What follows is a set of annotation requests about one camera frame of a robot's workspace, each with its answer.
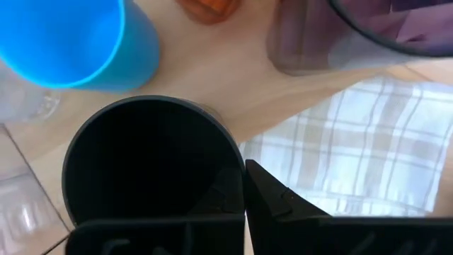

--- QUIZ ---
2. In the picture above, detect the clear plastic cup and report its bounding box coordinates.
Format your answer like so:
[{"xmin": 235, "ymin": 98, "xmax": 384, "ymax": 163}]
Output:
[{"xmin": 0, "ymin": 59, "xmax": 62, "ymax": 125}]

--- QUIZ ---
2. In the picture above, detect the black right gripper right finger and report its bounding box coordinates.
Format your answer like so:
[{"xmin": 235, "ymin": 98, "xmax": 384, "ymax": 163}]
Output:
[{"xmin": 244, "ymin": 159, "xmax": 453, "ymax": 255}]

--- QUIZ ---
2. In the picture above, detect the black plastic cup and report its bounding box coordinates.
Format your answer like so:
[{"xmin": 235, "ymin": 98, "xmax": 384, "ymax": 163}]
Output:
[{"xmin": 62, "ymin": 94, "xmax": 247, "ymax": 227}]

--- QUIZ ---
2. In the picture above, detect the white plaid cloth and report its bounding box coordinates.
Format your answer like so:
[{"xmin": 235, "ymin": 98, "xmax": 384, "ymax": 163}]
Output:
[{"xmin": 239, "ymin": 76, "xmax": 453, "ymax": 217}]

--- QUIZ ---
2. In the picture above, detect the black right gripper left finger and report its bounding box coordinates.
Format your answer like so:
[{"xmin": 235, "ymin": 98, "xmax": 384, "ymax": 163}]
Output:
[{"xmin": 65, "ymin": 166, "xmax": 246, "ymax": 255}]

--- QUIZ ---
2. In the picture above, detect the orange translucent tumbler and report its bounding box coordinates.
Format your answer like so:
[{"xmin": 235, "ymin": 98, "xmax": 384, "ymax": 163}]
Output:
[{"xmin": 175, "ymin": 0, "xmax": 241, "ymax": 26}]

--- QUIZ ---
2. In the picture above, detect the purple translucent tumbler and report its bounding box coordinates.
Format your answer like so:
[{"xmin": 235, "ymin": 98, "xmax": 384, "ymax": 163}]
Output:
[{"xmin": 267, "ymin": 0, "xmax": 453, "ymax": 77}]

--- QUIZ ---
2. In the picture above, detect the blue mug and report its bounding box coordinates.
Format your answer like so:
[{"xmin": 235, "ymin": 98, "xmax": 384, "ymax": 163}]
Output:
[{"xmin": 0, "ymin": 0, "xmax": 162, "ymax": 94}]

